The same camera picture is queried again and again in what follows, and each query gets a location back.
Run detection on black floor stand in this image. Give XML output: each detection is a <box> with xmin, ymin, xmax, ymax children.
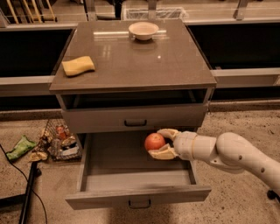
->
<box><xmin>0</xmin><ymin>162</ymin><xmax>40</xmax><ymax>224</ymax></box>

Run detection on wooden chair legs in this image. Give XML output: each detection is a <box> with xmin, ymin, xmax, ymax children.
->
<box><xmin>0</xmin><ymin>0</ymin><xmax>58</xmax><ymax>25</ymax></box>

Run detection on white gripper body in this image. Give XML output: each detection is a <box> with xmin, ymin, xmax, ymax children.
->
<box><xmin>173</xmin><ymin>131</ymin><xmax>217</xmax><ymax>163</ymax></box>

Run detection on black cable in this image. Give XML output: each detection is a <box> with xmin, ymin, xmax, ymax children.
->
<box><xmin>0</xmin><ymin>143</ymin><xmax>49</xmax><ymax>224</ymax></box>

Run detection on green snack bag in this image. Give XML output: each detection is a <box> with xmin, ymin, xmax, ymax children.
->
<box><xmin>6</xmin><ymin>136</ymin><xmax>36</xmax><ymax>161</ymax></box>

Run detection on red apple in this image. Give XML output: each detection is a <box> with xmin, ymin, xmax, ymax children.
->
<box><xmin>144</xmin><ymin>133</ymin><xmax>165</xmax><ymax>151</ymax></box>

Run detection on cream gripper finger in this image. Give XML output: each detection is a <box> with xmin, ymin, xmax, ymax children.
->
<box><xmin>148</xmin><ymin>144</ymin><xmax>178</xmax><ymax>160</ymax></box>
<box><xmin>157</xmin><ymin>129</ymin><xmax>180</xmax><ymax>141</ymax></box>

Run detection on open grey lower drawer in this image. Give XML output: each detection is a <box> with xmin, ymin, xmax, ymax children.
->
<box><xmin>66</xmin><ymin>131</ymin><xmax>211</xmax><ymax>210</ymax></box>

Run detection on grey drawer cabinet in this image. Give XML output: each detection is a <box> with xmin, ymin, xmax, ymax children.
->
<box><xmin>48</xmin><ymin>18</ymin><xmax>218</xmax><ymax>211</ymax></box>

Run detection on white ceramic bowl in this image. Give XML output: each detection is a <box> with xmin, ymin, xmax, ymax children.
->
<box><xmin>129</xmin><ymin>22</ymin><xmax>158</xmax><ymax>41</ymax></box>

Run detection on black caster wheel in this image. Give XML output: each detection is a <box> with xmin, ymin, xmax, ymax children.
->
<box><xmin>267</xmin><ymin>190</ymin><xmax>280</xmax><ymax>203</ymax></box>

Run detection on closed grey upper drawer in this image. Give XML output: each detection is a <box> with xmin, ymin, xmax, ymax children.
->
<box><xmin>62</xmin><ymin>104</ymin><xmax>207</xmax><ymax>133</ymax></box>

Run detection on yellow snack bag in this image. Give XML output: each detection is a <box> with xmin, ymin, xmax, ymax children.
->
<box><xmin>29</xmin><ymin>151</ymin><xmax>48</xmax><ymax>162</ymax></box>

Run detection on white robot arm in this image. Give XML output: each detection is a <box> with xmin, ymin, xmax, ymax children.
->
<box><xmin>144</xmin><ymin>129</ymin><xmax>280</xmax><ymax>195</ymax></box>

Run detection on white mesh bin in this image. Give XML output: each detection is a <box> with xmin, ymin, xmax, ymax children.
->
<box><xmin>121</xmin><ymin>7</ymin><xmax>189</xmax><ymax>20</ymax></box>

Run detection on yellow sponge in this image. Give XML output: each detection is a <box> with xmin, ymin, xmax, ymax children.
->
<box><xmin>62</xmin><ymin>56</ymin><xmax>95</xmax><ymax>77</ymax></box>

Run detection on wire basket of snacks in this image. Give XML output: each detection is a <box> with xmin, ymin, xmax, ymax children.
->
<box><xmin>36</xmin><ymin>119</ymin><xmax>81</xmax><ymax>161</ymax></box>

